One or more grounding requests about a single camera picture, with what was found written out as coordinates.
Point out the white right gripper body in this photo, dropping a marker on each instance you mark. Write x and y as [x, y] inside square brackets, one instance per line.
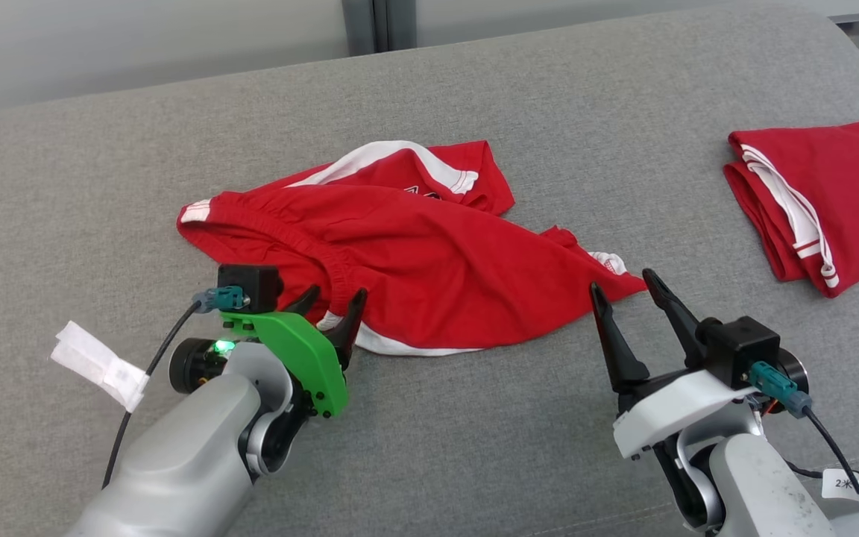
[675, 410]

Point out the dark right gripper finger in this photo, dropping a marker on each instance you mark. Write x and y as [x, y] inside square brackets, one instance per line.
[620, 358]
[679, 317]

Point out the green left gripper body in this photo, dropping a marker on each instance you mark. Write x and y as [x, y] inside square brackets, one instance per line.
[303, 350]

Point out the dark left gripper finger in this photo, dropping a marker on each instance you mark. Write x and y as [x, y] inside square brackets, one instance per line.
[347, 332]
[304, 302]

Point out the red shorts white side panel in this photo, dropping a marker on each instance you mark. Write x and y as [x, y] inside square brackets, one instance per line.
[847, 194]

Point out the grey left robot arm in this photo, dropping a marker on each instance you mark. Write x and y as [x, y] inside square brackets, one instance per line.
[191, 455]

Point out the grey fabric sofa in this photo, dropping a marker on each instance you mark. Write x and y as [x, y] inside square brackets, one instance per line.
[474, 447]

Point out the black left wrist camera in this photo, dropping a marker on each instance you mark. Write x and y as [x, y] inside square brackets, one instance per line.
[250, 285]

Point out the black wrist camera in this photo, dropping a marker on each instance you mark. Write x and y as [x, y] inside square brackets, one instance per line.
[739, 350]
[250, 285]

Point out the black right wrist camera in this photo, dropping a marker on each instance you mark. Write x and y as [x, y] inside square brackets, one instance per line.
[739, 350]

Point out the grey partition post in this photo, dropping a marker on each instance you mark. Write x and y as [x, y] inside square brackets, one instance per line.
[379, 26]

